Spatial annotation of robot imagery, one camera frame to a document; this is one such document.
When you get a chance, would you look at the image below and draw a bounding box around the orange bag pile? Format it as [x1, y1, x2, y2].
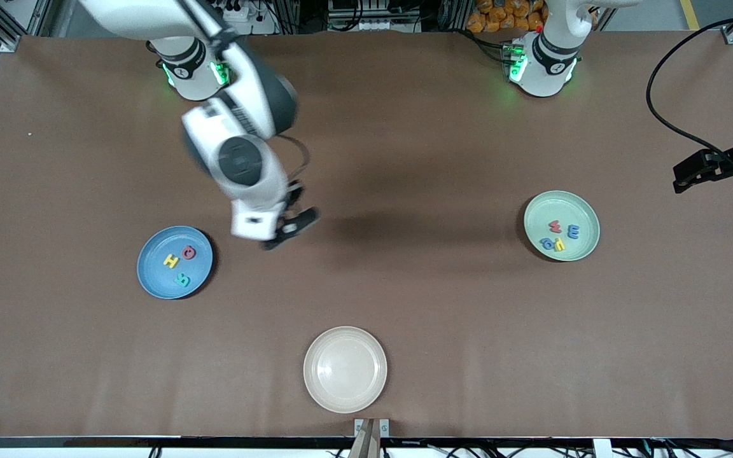
[466, 0, 548, 34]

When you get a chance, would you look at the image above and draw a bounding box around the brown table cover sheet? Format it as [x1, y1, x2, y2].
[0, 31, 733, 440]

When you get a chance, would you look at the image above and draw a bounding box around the green plate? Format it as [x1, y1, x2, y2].
[524, 190, 601, 262]

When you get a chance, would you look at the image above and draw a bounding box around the blue plate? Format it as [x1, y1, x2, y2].
[137, 226, 214, 300]

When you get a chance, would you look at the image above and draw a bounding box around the tan wooden strip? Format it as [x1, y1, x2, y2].
[348, 419, 382, 458]

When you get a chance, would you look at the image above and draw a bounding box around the metal edge bracket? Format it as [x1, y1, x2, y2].
[354, 418, 391, 438]

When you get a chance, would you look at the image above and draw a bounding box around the white power strip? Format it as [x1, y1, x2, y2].
[221, 0, 254, 23]

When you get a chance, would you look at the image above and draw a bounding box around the black electronics rack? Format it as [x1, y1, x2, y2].
[327, 0, 424, 32]

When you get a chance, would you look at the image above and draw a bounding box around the black base cable bundle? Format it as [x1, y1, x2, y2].
[456, 29, 510, 64]

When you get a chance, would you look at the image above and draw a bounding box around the beige plate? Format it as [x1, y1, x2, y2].
[304, 326, 388, 414]

